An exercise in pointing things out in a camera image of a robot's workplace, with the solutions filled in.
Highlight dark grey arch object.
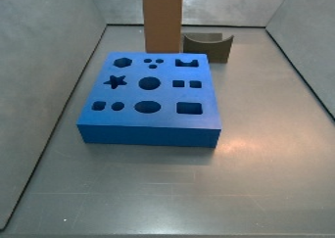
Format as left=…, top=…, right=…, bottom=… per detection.
left=183, top=32, right=235, bottom=64

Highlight blue shape sorter block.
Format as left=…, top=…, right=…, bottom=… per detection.
left=77, top=52, right=221, bottom=148

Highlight tall brown rectangular post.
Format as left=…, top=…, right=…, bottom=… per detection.
left=143, top=0, right=181, bottom=53

